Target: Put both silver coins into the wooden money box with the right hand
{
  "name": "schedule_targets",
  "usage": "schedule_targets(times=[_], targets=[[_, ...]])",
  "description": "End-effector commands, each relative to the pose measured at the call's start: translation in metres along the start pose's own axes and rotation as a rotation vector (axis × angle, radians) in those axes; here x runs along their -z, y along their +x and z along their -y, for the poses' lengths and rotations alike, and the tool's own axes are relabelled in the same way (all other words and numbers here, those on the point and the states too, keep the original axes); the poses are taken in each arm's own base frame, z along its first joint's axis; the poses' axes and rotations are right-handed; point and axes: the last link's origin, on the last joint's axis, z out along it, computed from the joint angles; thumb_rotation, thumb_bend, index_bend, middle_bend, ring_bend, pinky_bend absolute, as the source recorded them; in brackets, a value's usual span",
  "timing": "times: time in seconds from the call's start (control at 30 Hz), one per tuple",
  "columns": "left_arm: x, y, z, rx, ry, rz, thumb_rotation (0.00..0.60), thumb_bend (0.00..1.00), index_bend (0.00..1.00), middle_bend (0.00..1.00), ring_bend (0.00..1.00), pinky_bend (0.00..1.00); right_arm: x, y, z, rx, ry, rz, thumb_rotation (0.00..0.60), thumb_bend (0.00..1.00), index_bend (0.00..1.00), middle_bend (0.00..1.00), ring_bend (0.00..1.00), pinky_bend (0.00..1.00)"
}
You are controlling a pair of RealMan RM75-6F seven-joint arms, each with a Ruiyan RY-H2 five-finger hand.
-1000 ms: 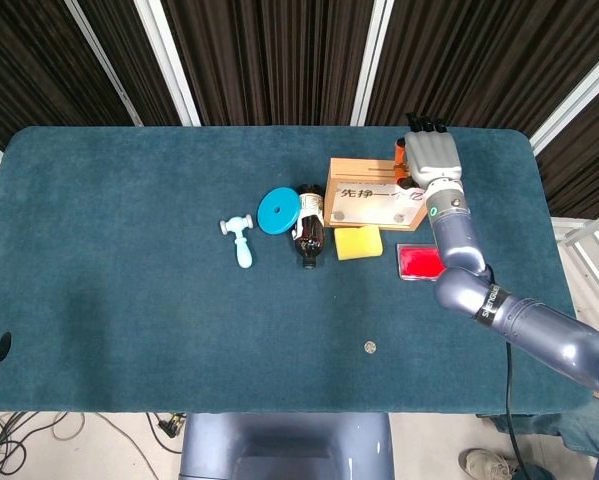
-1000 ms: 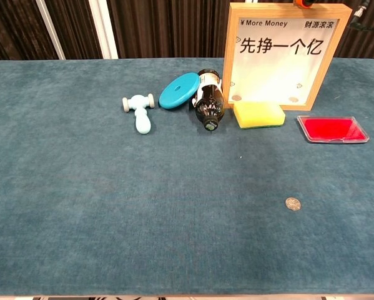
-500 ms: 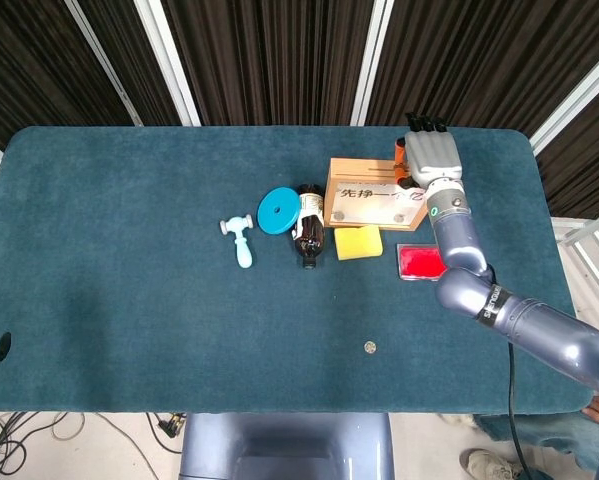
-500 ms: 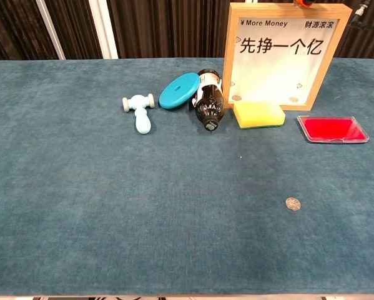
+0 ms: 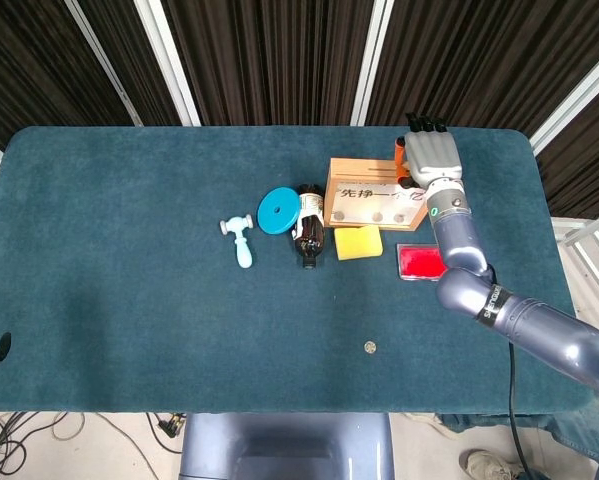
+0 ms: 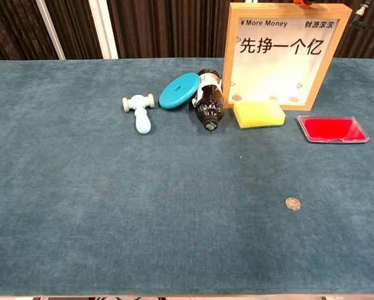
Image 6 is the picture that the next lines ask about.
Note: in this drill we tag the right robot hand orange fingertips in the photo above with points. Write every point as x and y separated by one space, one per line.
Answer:
303 2

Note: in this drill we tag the silver metal coin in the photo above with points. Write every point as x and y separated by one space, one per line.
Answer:
236 97
273 98
293 99
293 204

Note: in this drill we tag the yellow sponge green base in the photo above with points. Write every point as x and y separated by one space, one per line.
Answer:
258 114

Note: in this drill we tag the wooden coin box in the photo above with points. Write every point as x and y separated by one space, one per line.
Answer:
230 56

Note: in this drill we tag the red clear plastic card case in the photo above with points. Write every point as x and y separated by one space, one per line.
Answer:
331 129

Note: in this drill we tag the dark brown pleated curtain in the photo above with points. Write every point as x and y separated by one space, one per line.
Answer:
174 28

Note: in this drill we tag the brown glass bottle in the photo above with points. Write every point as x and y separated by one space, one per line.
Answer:
209 104

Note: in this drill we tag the blue round disc with hole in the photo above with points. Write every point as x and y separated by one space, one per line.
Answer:
177 92

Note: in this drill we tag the light blue toy hammer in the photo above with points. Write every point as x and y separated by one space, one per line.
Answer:
142 120

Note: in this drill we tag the teal velvet tablecloth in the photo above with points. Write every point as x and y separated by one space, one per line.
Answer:
111 203

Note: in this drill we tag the white metal post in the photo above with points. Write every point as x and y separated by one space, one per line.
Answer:
103 31

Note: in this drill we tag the thin grey metal post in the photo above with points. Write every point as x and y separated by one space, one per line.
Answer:
51 31

